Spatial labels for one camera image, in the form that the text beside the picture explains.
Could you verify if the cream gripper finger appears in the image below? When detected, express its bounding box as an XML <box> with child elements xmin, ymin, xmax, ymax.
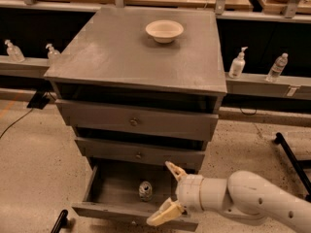
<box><xmin>147</xmin><ymin>198</ymin><xmax>185</xmax><ymax>226</ymax></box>
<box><xmin>165</xmin><ymin>161</ymin><xmax>188</xmax><ymax>182</ymax></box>

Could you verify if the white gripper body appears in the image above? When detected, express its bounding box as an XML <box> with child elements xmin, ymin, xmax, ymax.
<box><xmin>176</xmin><ymin>174</ymin><xmax>204</xmax><ymax>212</ymax></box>

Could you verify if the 7up soda can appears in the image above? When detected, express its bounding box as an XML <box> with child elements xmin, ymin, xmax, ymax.
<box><xmin>138</xmin><ymin>181</ymin><xmax>153</xmax><ymax>202</ymax></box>

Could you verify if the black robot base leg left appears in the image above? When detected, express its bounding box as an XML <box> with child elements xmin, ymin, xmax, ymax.
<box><xmin>51</xmin><ymin>210</ymin><xmax>68</xmax><ymax>233</ymax></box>

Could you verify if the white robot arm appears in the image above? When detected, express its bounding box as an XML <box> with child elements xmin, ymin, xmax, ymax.
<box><xmin>147</xmin><ymin>161</ymin><xmax>311</xmax><ymax>233</ymax></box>

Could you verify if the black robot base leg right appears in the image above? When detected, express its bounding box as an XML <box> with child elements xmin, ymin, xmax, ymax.
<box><xmin>274</xmin><ymin>132</ymin><xmax>311</xmax><ymax>202</ymax></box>

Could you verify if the grey middle drawer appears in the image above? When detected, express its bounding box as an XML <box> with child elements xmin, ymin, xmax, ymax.
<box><xmin>75</xmin><ymin>137</ymin><xmax>204</xmax><ymax>171</ymax></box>

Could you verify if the grey open bottom drawer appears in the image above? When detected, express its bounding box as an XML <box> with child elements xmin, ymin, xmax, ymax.
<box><xmin>71</xmin><ymin>164</ymin><xmax>199</xmax><ymax>233</ymax></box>

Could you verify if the grey top drawer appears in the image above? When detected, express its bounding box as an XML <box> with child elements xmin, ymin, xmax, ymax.
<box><xmin>56</xmin><ymin>99</ymin><xmax>218</xmax><ymax>141</ymax></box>

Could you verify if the grey wooden drawer cabinet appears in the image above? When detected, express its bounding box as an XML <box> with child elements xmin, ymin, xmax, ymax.
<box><xmin>43</xmin><ymin>6</ymin><xmax>227</xmax><ymax>181</ymax></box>

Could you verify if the white pump lotion bottle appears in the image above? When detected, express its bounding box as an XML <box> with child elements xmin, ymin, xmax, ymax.
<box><xmin>228</xmin><ymin>47</ymin><xmax>247</xmax><ymax>79</ymax></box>

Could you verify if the clear plastic water bottle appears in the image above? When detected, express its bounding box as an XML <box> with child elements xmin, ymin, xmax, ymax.
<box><xmin>265</xmin><ymin>52</ymin><xmax>288</xmax><ymax>83</ymax></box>

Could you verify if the white paper bowl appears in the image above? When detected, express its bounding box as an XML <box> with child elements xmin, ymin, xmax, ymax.
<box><xmin>146</xmin><ymin>20</ymin><xmax>184</xmax><ymax>44</ymax></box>

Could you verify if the black floor box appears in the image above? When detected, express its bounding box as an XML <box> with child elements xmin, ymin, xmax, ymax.
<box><xmin>27</xmin><ymin>91</ymin><xmax>50</xmax><ymax>110</ymax></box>

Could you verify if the grey metal shelf rail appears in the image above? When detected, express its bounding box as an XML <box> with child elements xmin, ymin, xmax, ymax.
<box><xmin>0</xmin><ymin>55</ymin><xmax>311</xmax><ymax>100</ymax></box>

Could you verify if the black floor cable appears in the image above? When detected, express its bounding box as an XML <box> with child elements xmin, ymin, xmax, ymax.
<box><xmin>0</xmin><ymin>108</ymin><xmax>34</xmax><ymax>139</ymax></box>

